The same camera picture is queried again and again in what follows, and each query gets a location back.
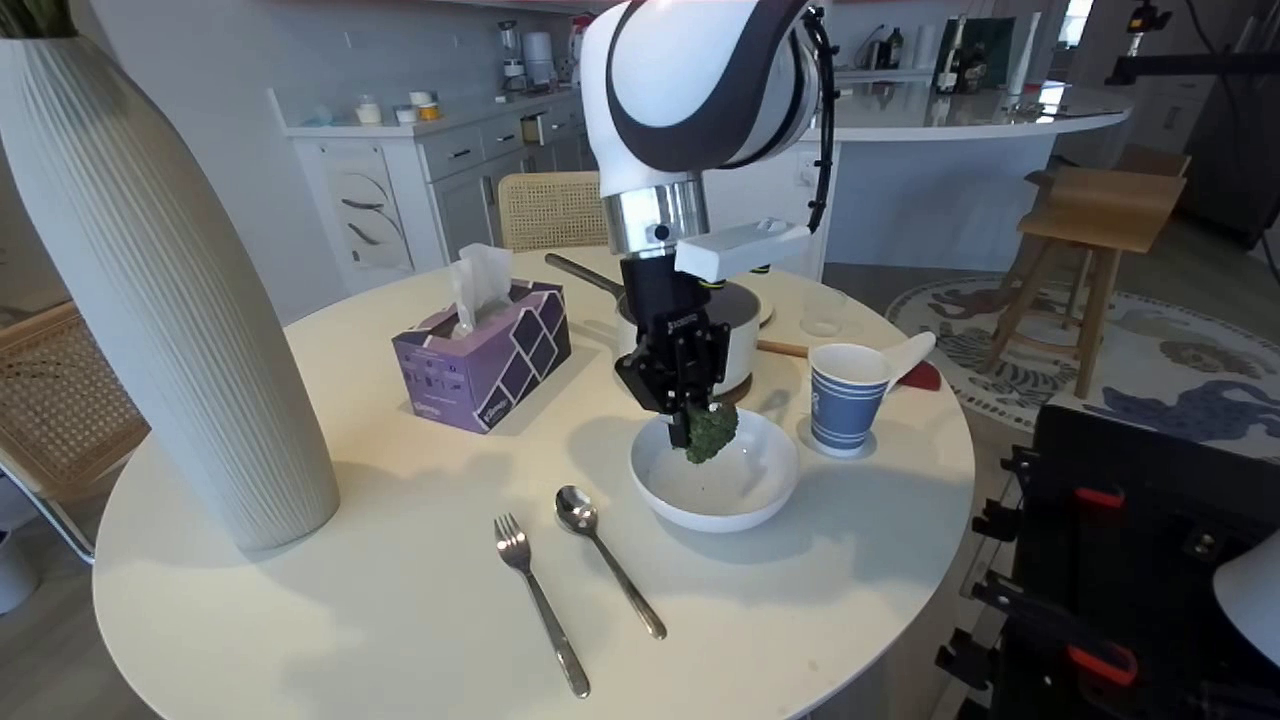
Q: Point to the silver spoon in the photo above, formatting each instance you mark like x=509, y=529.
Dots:
x=604, y=563

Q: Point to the purple tissue box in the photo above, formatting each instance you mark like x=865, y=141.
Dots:
x=480, y=366

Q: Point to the patterned round rug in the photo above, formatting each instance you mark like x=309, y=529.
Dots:
x=1175, y=360

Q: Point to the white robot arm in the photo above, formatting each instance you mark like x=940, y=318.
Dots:
x=707, y=81

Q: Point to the tan upholstered chair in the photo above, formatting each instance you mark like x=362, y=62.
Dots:
x=546, y=211

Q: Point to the white cabinet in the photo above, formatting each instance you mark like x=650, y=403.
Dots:
x=387, y=203

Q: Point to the white kitchen counter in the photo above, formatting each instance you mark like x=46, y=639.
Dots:
x=934, y=172

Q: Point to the cane back wooden chair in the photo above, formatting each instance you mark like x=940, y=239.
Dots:
x=63, y=403

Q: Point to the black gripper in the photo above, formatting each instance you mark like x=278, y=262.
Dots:
x=673, y=334

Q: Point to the blue and white paper cup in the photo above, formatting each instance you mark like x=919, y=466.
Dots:
x=845, y=403

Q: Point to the white tissue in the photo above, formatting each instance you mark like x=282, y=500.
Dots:
x=477, y=286

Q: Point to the white bowl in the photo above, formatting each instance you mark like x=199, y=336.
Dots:
x=724, y=493

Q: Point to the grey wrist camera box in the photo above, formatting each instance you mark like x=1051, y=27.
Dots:
x=740, y=249

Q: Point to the tall ribbed grey vase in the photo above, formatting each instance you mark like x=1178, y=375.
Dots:
x=147, y=293

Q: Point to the silver fork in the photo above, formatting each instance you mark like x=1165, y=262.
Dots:
x=542, y=607

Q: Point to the wooden stool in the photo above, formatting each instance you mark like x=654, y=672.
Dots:
x=1103, y=215

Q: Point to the small broccoli floret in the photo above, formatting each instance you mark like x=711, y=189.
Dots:
x=707, y=433

